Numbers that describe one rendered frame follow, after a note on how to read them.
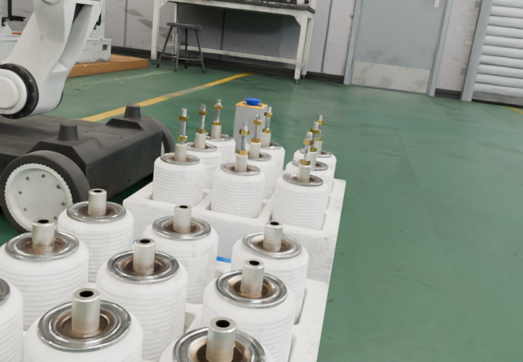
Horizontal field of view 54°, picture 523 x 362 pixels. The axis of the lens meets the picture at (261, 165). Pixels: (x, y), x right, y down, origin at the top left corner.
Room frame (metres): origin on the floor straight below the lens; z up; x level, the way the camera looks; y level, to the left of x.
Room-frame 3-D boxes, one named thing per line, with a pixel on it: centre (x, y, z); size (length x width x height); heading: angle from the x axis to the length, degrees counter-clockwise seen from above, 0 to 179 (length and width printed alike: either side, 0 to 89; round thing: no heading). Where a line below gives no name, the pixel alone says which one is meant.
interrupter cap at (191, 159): (0.95, 0.15, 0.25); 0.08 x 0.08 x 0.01
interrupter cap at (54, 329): (0.39, 0.13, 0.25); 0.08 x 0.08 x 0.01
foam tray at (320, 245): (1.05, 0.02, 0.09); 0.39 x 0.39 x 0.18; 80
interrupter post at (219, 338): (0.36, 0.02, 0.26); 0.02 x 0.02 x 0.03
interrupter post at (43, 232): (0.52, 0.23, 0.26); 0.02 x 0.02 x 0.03
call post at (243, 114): (1.34, 0.04, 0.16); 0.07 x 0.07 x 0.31; 80
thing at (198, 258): (0.62, 0.09, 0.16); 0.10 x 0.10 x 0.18
